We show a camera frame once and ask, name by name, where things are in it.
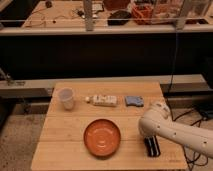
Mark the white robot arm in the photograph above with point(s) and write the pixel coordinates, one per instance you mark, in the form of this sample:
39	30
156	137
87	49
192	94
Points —
156	120

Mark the white plastic bottle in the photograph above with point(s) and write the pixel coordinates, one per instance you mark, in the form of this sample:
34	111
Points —
102	100

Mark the blue sponge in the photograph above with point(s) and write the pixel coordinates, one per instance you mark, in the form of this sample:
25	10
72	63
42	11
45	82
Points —
134	101

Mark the clear plastic cup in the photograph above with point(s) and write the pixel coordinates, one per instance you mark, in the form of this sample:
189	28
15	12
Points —
66	97

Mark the orange bowl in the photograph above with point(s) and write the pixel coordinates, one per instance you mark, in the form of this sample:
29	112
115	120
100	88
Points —
102	138

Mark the black bag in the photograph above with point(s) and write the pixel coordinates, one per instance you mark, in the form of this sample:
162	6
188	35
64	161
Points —
119	17

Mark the orange crate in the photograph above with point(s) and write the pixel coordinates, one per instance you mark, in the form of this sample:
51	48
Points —
142	14

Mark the grey metal post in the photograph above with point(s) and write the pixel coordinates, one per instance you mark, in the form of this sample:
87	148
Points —
87	4

